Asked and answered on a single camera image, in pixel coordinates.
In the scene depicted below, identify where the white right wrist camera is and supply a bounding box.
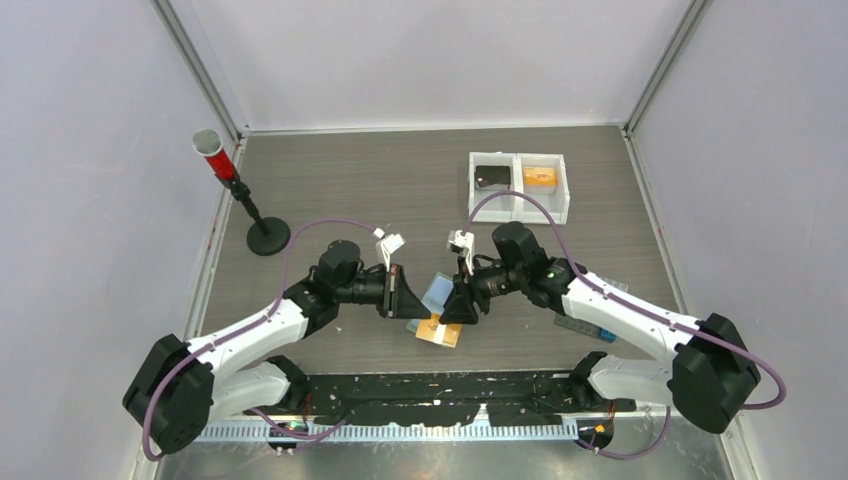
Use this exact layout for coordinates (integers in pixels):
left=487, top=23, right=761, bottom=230
left=446, top=230, right=475, bottom=275

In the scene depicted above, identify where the orange credit card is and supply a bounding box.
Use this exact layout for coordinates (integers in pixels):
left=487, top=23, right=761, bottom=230
left=522, top=166, right=558, bottom=189
left=415, top=313, right=462, bottom=348

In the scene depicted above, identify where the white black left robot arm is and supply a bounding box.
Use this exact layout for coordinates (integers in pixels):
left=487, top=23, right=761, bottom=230
left=122, top=234, right=430, bottom=459

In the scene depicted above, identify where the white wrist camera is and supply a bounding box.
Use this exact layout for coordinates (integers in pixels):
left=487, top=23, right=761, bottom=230
left=372, top=228, right=405, bottom=269
left=446, top=230, right=475, bottom=275

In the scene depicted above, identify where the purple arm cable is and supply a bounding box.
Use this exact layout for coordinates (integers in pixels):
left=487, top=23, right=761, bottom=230
left=141, top=219, right=386, bottom=463
left=462, top=190, right=788, bottom=411

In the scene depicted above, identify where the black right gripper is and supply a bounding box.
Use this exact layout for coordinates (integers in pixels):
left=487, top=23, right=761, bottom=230
left=440, top=255, right=526, bottom=326

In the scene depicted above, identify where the green card holder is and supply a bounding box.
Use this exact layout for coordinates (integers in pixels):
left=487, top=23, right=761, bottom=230
left=406, top=273, right=453, bottom=333

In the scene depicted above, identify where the grey lego brick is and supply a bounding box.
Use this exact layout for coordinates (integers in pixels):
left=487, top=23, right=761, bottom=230
left=602, top=277, right=629, bottom=292

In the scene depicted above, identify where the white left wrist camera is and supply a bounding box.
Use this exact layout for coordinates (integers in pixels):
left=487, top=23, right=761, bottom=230
left=372, top=228, right=405, bottom=269

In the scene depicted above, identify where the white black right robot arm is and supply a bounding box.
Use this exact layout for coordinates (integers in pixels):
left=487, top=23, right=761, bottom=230
left=440, top=221, right=761, bottom=434

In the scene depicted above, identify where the orange box in bin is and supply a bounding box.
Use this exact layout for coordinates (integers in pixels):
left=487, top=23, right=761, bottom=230
left=523, top=184, right=557, bottom=195

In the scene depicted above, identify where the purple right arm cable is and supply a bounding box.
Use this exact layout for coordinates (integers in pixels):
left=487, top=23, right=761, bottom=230
left=462, top=190, right=788, bottom=411

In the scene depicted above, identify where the aluminium front rail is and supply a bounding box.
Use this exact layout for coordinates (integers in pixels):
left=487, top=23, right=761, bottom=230
left=142, top=377, right=664, bottom=444

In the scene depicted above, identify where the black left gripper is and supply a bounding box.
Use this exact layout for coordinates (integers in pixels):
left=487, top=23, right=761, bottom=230
left=335, top=264, right=430, bottom=319

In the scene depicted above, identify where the red microphone on stand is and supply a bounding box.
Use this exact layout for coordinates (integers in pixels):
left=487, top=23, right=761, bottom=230
left=192, top=128, right=291, bottom=256

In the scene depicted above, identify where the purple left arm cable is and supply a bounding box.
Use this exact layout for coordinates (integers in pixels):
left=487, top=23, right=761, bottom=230
left=141, top=219, right=386, bottom=463

